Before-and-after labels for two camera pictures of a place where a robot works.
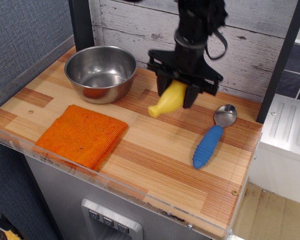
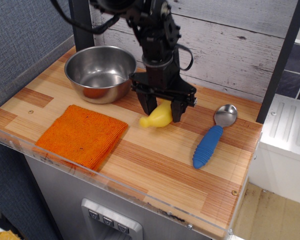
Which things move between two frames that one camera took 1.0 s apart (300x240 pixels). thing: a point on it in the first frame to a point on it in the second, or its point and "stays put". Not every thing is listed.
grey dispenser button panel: (99, 222) stays put
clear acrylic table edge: (30, 149) stays put
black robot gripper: (187, 63) to (164, 81)
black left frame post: (81, 18) stays put
